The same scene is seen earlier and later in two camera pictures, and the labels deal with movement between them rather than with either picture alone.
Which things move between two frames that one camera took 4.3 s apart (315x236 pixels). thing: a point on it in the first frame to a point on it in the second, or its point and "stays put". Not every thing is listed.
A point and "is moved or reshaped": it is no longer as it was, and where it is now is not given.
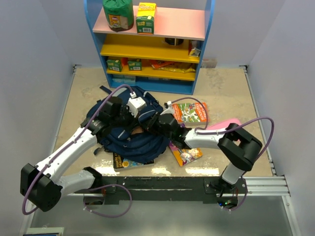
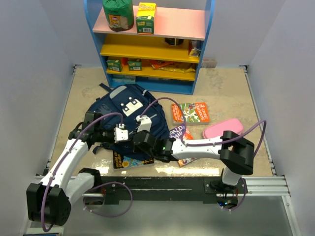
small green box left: (114, 65) stays put
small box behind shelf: (209, 63) stays put
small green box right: (135, 65) stays put
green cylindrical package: (119, 14) stays put
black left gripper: (133, 119) to (112, 130)
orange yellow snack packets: (170, 66) stays put
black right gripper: (152, 121) to (136, 148)
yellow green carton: (144, 19) stays put
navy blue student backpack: (120, 112) is moved or reshaped
